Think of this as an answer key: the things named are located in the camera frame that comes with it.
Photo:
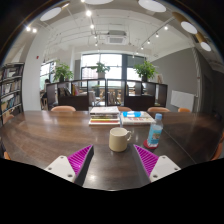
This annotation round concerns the bushy green potted plant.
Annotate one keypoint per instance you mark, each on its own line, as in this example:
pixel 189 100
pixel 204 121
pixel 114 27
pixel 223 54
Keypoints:
pixel 63 70

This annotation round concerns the large green potted plant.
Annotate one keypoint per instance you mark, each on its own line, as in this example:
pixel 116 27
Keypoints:
pixel 145 70

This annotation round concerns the clear water bottle blue cap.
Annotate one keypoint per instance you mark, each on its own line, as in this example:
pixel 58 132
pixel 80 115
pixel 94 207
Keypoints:
pixel 155 131

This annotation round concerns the book with blue cover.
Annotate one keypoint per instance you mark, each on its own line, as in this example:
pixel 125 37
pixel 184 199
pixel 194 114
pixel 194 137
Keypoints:
pixel 136 118

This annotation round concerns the tall dark bookshelf unit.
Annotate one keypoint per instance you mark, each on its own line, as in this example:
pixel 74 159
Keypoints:
pixel 11 91

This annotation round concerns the low dark shelf unit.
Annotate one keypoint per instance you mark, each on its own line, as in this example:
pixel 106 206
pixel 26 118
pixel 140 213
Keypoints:
pixel 136 101

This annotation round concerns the ceiling air conditioner unit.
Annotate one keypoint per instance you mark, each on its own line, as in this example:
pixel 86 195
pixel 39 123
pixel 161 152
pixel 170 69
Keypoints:
pixel 116 38

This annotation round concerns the stack of books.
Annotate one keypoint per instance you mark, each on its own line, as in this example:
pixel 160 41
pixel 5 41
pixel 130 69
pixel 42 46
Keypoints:
pixel 104 115

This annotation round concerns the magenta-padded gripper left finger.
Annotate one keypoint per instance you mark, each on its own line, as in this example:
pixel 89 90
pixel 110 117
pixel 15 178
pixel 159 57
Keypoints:
pixel 60 167

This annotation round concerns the flat round red coaster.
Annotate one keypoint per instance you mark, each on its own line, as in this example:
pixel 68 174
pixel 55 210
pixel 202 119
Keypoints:
pixel 146 145

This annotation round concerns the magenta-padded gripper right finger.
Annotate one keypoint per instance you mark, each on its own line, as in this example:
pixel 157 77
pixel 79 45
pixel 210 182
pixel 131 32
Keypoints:
pixel 163 167

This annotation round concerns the small green potted plant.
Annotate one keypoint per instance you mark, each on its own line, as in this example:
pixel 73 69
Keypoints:
pixel 100 68

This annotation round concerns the white board panel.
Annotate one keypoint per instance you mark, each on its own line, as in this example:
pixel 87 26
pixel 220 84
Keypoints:
pixel 182 100

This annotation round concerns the ceiling lights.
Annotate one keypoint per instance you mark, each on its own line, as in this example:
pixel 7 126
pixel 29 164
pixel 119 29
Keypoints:
pixel 151 5

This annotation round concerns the cream ceramic mug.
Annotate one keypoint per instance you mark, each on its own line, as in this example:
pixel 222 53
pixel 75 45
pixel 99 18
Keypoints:
pixel 117 140

